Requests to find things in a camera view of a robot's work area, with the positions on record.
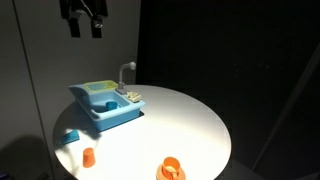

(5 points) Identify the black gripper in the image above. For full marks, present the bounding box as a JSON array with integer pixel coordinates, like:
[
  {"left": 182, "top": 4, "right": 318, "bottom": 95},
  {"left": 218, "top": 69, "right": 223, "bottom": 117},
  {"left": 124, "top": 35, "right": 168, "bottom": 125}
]
[{"left": 59, "top": 0, "right": 108, "bottom": 38}]

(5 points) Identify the blue toy sink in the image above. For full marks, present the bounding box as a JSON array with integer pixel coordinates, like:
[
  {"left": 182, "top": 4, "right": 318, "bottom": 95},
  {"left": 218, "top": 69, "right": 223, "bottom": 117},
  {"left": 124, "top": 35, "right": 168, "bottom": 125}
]
[{"left": 69, "top": 83, "right": 145, "bottom": 131}]

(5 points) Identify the orange mug on saucer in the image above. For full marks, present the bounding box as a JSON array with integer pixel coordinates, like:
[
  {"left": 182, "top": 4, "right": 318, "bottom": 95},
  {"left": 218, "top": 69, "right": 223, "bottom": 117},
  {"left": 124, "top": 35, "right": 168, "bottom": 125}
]
[{"left": 162, "top": 157, "right": 180, "bottom": 180}]

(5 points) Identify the yellow-green dish basket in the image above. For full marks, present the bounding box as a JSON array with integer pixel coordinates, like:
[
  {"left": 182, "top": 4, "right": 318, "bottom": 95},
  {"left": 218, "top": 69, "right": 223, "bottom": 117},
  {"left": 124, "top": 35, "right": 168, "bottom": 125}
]
[{"left": 83, "top": 80, "right": 118, "bottom": 93}]

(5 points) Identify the grey toy faucet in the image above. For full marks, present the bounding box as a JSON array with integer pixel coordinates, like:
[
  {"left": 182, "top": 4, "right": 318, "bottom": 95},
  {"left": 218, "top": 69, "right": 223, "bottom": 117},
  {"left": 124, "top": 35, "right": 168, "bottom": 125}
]
[{"left": 116, "top": 61, "right": 136, "bottom": 95}]

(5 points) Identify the blue cup lying down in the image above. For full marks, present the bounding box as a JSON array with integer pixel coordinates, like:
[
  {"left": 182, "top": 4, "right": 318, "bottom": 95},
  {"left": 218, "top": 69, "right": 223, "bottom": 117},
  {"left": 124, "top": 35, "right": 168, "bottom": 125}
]
[{"left": 60, "top": 130, "right": 80, "bottom": 145}]

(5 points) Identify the orange upside-down cup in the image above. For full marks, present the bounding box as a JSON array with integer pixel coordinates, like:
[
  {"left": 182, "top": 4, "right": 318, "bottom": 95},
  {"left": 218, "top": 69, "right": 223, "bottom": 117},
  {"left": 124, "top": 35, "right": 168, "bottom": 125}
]
[{"left": 83, "top": 147, "right": 96, "bottom": 168}]

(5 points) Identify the orange saucer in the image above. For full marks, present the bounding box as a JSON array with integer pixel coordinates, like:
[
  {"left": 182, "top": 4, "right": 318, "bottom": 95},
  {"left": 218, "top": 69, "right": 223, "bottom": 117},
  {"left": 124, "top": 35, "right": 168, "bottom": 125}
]
[{"left": 156, "top": 165, "right": 186, "bottom": 180}]

